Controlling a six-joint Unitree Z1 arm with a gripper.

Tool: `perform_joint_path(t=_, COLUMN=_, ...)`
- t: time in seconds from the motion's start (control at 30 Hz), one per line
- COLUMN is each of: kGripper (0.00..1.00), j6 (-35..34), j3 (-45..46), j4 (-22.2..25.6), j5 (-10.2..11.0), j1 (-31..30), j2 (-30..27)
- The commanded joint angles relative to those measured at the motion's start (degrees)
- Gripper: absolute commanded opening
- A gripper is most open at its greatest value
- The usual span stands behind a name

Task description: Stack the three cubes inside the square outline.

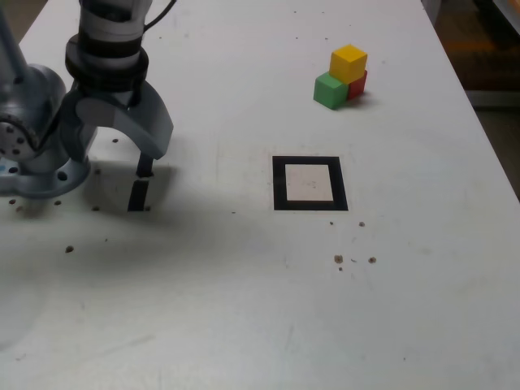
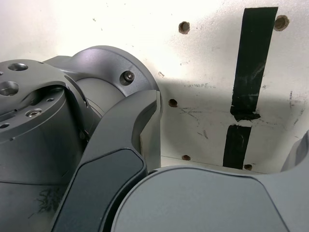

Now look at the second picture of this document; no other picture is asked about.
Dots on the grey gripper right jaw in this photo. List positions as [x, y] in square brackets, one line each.
[205, 203]

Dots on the black tape strip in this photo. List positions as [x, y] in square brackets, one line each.
[253, 60]

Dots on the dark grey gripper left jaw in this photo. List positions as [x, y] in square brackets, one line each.
[106, 174]

